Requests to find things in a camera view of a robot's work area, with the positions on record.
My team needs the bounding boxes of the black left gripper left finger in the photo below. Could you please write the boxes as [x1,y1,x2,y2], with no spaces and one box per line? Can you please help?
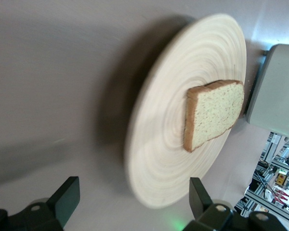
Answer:
[0,176,81,231]

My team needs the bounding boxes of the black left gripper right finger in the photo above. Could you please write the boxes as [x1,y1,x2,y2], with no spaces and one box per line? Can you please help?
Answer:
[184,177,284,231]

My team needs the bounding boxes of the round light wooden plate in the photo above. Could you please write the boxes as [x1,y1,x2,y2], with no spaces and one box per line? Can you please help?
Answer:
[123,13,248,210]

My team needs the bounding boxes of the brown toast slice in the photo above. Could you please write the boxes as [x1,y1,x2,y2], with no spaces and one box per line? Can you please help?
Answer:
[183,79,246,153]

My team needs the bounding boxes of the aluminium shelving rack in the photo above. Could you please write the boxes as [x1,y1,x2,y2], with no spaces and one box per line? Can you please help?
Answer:
[235,131,289,231]

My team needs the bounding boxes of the beige chrome-topped toaster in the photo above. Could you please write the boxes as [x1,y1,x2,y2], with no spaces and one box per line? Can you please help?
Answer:
[245,43,289,141]

